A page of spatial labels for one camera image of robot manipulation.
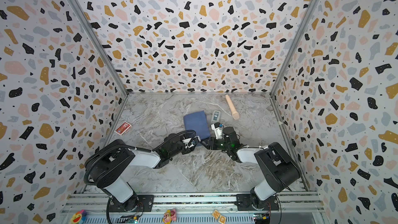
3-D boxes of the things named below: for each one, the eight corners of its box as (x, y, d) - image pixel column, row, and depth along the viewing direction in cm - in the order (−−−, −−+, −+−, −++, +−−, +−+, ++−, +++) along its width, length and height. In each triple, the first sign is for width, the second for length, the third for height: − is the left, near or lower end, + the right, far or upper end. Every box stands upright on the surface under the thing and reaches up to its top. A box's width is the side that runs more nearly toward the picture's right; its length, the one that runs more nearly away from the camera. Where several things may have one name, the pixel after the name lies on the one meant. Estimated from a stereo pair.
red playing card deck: (115, 132, 101) (113, 130, 99) (126, 122, 106) (124, 120, 104) (121, 136, 100) (120, 134, 98) (132, 126, 104) (130, 124, 103)
